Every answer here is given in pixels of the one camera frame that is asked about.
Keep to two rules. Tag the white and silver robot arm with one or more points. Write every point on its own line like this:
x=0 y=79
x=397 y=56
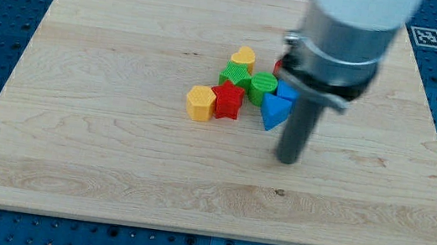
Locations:
x=335 y=52

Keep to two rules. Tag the red block behind arm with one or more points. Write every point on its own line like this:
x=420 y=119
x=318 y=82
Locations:
x=277 y=67

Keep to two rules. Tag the red star block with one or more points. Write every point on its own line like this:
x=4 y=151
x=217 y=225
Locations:
x=229 y=99

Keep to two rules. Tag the yellow hexagon block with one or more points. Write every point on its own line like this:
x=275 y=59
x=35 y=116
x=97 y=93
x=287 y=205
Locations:
x=200 y=103

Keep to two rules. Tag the green star block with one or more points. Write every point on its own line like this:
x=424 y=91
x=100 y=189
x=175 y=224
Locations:
x=237 y=74

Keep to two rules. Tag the blue triangle block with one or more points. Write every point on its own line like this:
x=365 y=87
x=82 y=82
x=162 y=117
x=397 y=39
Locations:
x=274 y=110

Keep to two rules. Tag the green cylinder block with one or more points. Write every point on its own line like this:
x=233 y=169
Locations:
x=262 y=82

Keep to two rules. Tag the yellow heart block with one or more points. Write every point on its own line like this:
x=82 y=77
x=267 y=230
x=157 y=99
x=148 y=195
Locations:
x=245 y=55

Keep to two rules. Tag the blue cube block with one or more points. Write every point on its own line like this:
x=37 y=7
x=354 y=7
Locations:
x=287 y=92

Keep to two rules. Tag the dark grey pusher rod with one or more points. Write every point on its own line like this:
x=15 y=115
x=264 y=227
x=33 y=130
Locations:
x=299 y=127

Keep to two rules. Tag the light wooden board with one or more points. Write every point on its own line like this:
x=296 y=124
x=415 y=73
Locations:
x=93 y=126

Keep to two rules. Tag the white fiducial marker tag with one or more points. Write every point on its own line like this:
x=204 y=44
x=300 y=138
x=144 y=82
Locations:
x=424 y=37

